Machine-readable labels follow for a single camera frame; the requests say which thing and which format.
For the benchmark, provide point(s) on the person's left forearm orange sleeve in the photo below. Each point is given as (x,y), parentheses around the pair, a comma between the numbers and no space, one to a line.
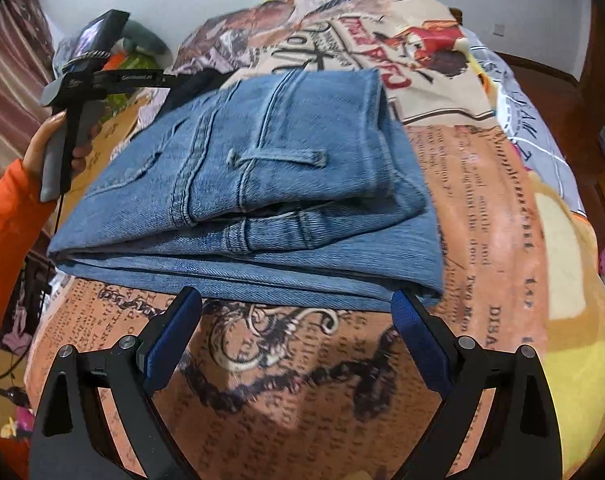
(7,240)

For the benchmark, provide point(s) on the grey curved pillow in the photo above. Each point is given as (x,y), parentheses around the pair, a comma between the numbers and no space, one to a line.
(145,37)

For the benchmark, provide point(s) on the striped pink curtain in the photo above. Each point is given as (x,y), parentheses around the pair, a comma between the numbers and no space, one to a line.
(7,85)

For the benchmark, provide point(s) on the person's left hand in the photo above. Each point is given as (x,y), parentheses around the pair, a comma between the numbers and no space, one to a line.
(40,142)

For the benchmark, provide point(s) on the white wall outlet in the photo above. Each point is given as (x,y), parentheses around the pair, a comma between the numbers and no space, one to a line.
(500,28)

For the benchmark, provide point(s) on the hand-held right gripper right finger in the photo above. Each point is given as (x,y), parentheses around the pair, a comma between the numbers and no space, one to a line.
(422,345)

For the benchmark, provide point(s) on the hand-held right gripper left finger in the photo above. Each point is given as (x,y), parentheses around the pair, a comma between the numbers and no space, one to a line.
(172,345)

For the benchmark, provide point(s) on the brown wooden door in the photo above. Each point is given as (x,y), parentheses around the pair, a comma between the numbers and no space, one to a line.
(602,60)

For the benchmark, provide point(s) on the blue denim pants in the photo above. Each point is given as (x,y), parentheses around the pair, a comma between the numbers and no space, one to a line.
(262,185)

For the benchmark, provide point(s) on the yellow cartoon fleece blanket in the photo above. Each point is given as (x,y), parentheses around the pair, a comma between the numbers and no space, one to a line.
(572,285)

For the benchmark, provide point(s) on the printed newspaper-pattern blanket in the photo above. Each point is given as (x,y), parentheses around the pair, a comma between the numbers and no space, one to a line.
(292,370)

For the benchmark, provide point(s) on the black garment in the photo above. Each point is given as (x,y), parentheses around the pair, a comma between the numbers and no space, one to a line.
(195,87)

